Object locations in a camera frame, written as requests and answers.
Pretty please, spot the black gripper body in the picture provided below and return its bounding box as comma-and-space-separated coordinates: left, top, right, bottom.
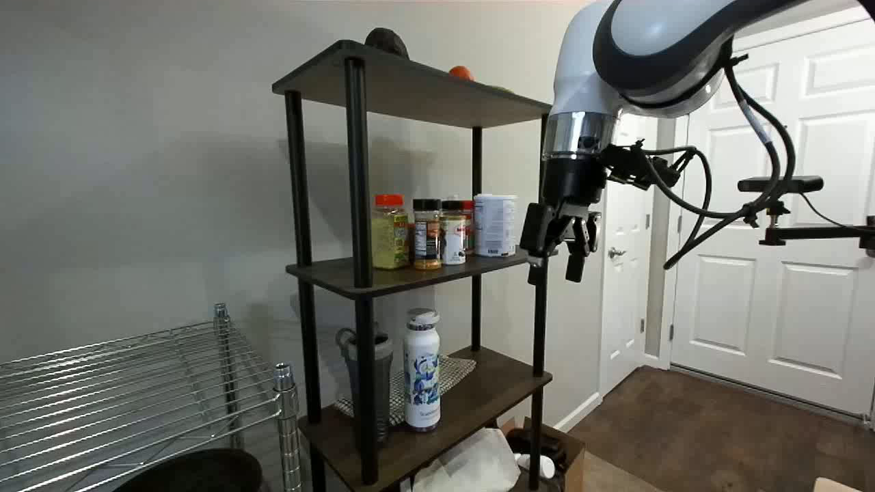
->
519, 199, 605, 269

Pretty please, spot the spice jar orange cap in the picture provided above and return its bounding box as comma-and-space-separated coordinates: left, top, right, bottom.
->
410, 197, 445, 273

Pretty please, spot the lemon pepper seasoning bottle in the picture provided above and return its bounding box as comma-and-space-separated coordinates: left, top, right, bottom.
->
369, 192, 413, 273

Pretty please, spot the dark wooden shelf unit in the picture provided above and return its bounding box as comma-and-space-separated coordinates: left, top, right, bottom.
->
270, 37, 559, 492

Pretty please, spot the white baking powder can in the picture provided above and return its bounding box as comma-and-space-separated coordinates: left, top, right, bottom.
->
474, 192, 522, 261

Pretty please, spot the narrow white door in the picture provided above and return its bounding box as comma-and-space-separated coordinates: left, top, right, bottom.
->
596, 109, 663, 399

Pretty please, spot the blue red label jar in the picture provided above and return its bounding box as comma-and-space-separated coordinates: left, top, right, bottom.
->
462, 199, 480, 261

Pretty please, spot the red lid white label jar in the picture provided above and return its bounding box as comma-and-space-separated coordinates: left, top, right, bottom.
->
440, 199, 471, 269

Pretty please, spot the white floral water bottle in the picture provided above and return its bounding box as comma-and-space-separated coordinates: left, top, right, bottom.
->
403, 306, 445, 436

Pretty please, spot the dark grey shaker bottle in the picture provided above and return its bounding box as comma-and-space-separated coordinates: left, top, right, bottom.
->
333, 326, 396, 445

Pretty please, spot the small white object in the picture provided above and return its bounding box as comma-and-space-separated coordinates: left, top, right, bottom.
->
514, 451, 559, 484

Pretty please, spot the white panel door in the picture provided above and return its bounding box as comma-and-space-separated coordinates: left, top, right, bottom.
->
667, 4, 875, 421

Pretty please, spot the white plastic bag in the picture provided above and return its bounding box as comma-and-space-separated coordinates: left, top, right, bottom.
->
400, 425, 526, 492

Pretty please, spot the brown cardboard box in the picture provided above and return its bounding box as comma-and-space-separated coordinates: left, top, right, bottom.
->
503, 419, 667, 492

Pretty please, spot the black round object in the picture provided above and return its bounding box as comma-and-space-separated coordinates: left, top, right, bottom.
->
363, 26, 413, 60

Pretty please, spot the black round pan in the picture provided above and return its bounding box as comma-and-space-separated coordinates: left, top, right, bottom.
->
113, 445, 268, 492

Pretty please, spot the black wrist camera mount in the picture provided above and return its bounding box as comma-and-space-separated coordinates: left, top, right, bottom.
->
600, 138, 683, 192

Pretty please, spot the black camera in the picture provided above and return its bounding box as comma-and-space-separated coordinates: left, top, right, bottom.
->
737, 173, 827, 197

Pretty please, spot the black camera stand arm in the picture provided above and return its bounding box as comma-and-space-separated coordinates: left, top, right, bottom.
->
759, 192, 875, 261

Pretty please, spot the chrome wire rack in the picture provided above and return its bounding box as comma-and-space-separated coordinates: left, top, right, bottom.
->
0, 300, 309, 492

